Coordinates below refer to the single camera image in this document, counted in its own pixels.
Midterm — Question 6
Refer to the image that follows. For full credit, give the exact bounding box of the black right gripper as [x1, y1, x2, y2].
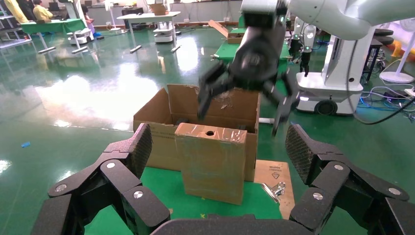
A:
[197, 24, 300, 137]

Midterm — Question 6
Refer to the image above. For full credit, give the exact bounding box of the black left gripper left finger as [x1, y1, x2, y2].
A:
[30, 123, 171, 235]

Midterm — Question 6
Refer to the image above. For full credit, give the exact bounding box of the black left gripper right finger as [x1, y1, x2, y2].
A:
[285, 124, 415, 235]

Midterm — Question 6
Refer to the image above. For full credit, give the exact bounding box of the small cardboard box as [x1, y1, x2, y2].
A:
[174, 122, 249, 206]

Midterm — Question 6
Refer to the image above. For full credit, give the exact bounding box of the white robot base with column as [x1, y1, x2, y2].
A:
[296, 27, 377, 117]

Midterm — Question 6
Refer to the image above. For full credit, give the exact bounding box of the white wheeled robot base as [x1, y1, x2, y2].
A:
[67, 28, 94, 45]
[153, 22, 177, 44]

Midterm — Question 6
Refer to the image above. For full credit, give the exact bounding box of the large open cardboard carton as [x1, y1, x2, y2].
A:
[133, 84, 261, 182]

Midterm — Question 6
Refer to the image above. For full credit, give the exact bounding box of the shallow open cardboard box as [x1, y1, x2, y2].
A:
[208, 19, 247, 45]

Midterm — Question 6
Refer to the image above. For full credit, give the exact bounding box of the cardboard box with open flaps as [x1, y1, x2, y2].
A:
[149, 3, 169, 16]

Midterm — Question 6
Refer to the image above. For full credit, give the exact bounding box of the green table cloth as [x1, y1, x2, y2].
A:
[84, 167, 283, 235]

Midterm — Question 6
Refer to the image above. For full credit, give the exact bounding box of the green clothed work table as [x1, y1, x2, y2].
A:
[214, 14, 293, 75]

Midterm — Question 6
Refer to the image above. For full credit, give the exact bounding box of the silver metal binder clip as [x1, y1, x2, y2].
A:
[261, 181, 287, 204]

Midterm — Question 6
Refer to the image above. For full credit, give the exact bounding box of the white fan stand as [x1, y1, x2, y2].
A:
[379, 18, 415, 84]

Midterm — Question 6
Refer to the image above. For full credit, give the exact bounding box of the white table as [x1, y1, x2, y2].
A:
[116, 11, 182, 53]

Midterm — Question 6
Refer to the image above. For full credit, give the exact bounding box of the black equipment case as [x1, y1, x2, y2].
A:
[121, 7, 145, 30]

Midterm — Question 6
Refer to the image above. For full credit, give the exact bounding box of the black round stool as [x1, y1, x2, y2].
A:
[363, 35, 394, 82]
[372, 28, 394, 37]

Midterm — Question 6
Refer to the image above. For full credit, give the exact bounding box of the person in pink top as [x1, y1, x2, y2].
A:
[81, 4, 96, 35]

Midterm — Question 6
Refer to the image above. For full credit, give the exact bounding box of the green covered table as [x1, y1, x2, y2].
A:
[21, 18, 88, 54]

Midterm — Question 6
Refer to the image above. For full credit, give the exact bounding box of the seated person yellow shirt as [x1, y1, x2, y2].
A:
[32, 0, 53, 23]

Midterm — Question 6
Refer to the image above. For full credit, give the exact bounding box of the grey metal shelf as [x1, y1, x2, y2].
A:
[0, 13, 33, 49]

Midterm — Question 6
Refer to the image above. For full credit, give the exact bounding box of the yellow garment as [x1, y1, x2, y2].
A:
[3, 0, 29, 24]

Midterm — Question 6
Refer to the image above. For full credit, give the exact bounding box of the blue floor cable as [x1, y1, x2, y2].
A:
[360, 86, 415, 113]

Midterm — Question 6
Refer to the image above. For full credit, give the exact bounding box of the black camera cable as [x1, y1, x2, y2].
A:
[345, 40, 415, 125]

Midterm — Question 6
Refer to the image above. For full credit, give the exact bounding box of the white pedestal fan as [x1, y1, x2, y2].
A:
[104, 0, 122, 32]

